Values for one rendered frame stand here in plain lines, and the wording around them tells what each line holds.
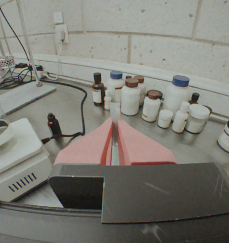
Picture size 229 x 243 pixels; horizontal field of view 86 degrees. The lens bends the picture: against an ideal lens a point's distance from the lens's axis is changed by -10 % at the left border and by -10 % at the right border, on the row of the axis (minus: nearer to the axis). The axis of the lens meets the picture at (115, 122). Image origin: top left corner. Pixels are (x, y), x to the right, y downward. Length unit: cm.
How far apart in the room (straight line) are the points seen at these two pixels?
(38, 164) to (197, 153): 35
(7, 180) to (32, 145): 7
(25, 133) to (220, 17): 58
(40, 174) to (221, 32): 59
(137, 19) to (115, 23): 9
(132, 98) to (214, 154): 27
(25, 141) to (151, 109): 32
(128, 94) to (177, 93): 14
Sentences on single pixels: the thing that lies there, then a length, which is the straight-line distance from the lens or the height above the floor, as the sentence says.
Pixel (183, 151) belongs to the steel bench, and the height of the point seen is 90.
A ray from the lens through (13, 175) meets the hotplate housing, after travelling 27.
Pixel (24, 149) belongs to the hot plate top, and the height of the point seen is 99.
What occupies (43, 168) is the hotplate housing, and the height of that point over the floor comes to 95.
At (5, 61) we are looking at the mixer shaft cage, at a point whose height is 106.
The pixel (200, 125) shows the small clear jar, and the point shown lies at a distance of 43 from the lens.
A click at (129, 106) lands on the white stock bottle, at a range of 43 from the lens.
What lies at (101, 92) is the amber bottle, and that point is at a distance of 49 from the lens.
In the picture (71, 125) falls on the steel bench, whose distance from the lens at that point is 43.
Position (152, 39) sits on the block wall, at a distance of 56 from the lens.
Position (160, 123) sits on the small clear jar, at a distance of 41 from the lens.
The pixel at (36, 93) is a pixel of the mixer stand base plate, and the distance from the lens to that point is 67.
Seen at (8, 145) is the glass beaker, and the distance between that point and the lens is 27.
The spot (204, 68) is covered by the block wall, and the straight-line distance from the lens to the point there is 54.
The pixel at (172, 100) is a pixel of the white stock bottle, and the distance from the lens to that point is 42.
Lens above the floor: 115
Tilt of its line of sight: 37 degrees down
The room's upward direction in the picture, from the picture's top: straight up
